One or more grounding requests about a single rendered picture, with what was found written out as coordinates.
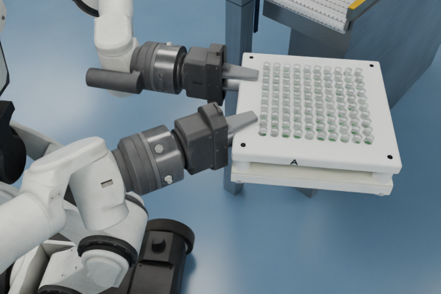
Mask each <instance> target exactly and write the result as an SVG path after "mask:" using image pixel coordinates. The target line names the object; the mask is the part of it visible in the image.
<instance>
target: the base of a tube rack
mask: <svg viewBox="0 0 441 294"><path fill-rule="evenodd" d="M233 162H234V160H232V168H231V175H230V180H231V181H234V182H236V181H237V180H240V181H242V182H248V183H257V184H271V185H279V186H294V187H301V188H316V189H324V190H338V191H346V192H361V193H369V194H379V193H384V195H390V193H391V190H392V187H393V183H392V178H391V180H390V182H389V183H386V184H381V183H378V182H377V181H375V180H374V178H373V172H369V171H353V170H345V169H330V168H322V167H307V166H298V165H283V164H275V163H260V162H252V161H251V166H250V168H249V169H248V170H247V171H244V172H241V171H237V170H235V168H234V166H233Z"/></svg>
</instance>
